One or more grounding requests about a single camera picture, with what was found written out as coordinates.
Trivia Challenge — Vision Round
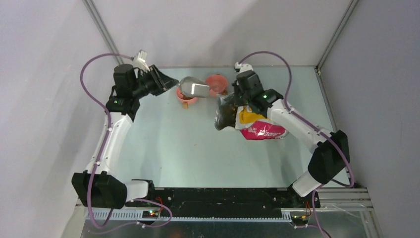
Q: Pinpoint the empty pink bowl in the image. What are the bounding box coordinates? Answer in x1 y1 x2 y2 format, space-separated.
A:
205 74 228 97

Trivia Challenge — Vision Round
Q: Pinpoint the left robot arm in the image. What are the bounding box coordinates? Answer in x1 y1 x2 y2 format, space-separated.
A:
71 64 179 209

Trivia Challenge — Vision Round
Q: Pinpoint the metal food scoop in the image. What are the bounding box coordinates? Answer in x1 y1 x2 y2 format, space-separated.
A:
176 76 210 98

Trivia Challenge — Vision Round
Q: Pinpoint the pink bowl with kibble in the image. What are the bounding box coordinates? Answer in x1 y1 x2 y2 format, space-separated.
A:
176 87 199 109

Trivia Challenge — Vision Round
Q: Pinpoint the cat food bag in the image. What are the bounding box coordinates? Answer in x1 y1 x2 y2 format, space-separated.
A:
214 93 289 140

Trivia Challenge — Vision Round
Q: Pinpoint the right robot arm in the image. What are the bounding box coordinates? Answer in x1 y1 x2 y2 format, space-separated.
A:
233 70 350 207

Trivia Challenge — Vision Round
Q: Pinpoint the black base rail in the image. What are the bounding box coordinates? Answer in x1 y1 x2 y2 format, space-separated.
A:
125 187 320 219

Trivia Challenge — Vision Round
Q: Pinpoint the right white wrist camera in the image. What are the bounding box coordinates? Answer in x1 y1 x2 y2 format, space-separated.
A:
234 62 254 73

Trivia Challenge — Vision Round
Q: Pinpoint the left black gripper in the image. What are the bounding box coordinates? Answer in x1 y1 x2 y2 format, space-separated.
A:
131 64 179 99

